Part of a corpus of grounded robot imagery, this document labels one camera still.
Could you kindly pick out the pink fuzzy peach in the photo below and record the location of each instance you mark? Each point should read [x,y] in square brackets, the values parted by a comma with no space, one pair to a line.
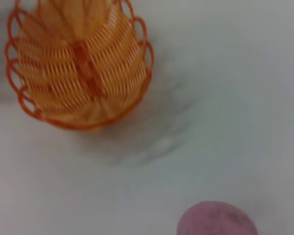
[215,220]

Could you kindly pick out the orange woven plastic basket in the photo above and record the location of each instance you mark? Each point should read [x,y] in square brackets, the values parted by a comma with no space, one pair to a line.
[71,68]

